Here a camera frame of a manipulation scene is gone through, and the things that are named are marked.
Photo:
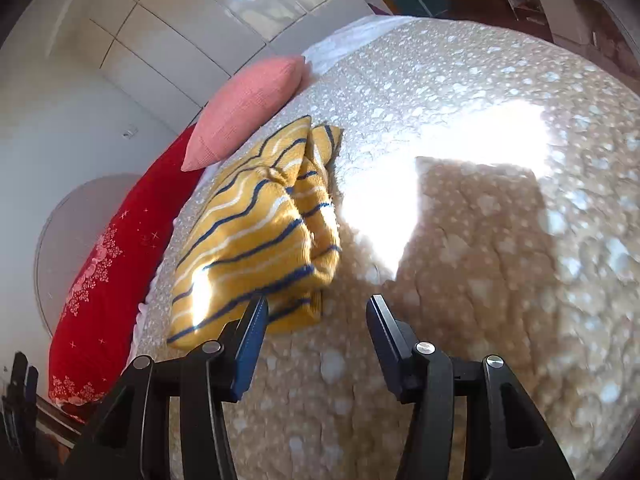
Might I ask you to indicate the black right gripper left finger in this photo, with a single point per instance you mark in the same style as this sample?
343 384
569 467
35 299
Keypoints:
128 435

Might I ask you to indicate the yellow striped knit sweater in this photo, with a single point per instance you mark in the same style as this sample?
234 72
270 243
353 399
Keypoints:
267 228

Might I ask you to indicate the red embroidered long pillow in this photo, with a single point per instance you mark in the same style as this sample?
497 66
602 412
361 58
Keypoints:
91 344

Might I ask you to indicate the round white headboard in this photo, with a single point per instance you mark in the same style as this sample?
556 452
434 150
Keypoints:
68 236

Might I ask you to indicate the pink knit cushion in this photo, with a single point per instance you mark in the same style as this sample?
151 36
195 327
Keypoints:
241 106

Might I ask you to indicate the pink white fluffy blanket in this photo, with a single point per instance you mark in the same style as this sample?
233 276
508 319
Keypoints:
320 57

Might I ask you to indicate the white cluttered side table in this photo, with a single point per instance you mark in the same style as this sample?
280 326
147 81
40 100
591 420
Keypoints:
606 31

